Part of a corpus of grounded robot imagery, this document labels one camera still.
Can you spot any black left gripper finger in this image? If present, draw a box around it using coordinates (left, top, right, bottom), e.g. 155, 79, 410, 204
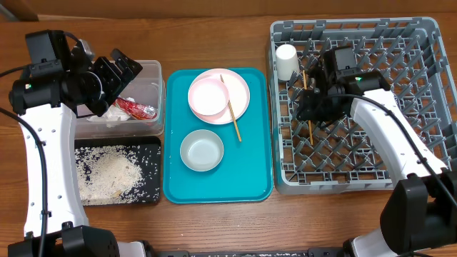
94, 56, 124, 104
111, 49, 143, 86

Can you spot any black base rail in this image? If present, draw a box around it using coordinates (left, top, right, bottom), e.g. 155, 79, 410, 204
155, 247, 348, 257

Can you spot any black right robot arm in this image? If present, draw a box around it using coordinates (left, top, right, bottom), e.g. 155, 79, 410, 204
296, 46, 456, 256

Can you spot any white tissue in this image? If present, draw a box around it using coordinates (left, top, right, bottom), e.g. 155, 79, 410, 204
86, 97, 135, 122

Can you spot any wooden chopstick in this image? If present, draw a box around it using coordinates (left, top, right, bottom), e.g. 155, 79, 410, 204
220, 74, 242, 142
302, 70, 313, 146

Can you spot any clear plastic waste bin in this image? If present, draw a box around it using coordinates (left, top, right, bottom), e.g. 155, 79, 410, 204
76, 60, 166, 139

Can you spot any red snack wrapper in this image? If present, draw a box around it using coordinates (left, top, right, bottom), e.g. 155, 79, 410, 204
115, 97, 157, 120

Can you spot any cream cup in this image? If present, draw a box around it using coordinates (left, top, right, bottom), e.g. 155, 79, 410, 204
275, 44, 300, 81

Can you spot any large pink plate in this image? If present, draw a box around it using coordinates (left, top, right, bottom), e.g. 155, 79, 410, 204
191, 69, 250, 125

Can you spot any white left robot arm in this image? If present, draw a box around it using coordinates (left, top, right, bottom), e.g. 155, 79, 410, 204
7, 30, 154, 256

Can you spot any white bowl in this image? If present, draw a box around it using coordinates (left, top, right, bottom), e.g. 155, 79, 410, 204
179, 129, 224, 172

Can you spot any grey plastic dish rack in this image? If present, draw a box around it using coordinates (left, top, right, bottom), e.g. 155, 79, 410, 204
268, 17, 456, 195

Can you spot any teal plastic tray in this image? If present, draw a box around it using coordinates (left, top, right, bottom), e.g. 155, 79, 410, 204
162, 68, 273, 204

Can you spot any black tray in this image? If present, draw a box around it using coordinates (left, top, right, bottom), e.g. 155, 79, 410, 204
73, 135, 163, 207

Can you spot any small pink plate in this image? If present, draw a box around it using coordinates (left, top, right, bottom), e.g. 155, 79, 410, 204
188, 78, 229, 116

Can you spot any spilled rice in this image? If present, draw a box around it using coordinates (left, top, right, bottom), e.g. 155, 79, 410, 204
74, 143, 161, 206

